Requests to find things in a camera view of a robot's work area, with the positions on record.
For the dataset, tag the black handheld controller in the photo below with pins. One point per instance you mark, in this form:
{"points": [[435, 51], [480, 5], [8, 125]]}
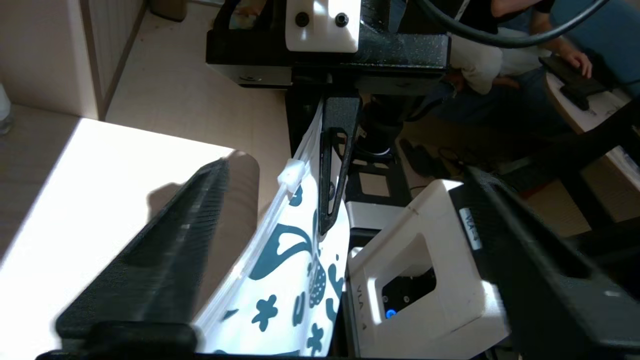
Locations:
{"points": [[575, 87]]}

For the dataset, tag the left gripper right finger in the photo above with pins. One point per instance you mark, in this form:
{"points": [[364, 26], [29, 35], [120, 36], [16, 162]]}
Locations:
{"points": [[565, 300]]}

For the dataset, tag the white blue horse pouch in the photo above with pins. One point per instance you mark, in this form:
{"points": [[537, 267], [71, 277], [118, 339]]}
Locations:
{"points": [[285, 260]]}

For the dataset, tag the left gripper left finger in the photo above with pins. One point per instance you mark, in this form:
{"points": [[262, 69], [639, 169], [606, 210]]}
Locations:
{"points": [[165, 260]]}

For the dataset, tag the small clear water bottle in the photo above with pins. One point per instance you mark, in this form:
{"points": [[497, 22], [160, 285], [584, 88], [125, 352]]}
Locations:
{"points": [[4, 110]]}

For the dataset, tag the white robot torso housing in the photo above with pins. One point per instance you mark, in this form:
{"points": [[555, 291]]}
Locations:
{"points": [[450, 300]]}

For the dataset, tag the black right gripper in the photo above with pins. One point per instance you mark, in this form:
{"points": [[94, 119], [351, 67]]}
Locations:
{"points": [[400, 55]]}

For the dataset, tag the light wooden desk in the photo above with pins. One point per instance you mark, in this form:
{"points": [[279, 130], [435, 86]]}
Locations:
{"points": [[600, 110]]}

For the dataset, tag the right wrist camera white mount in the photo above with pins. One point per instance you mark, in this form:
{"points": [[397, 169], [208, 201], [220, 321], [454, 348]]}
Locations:
{"points": [[322, 35]]}

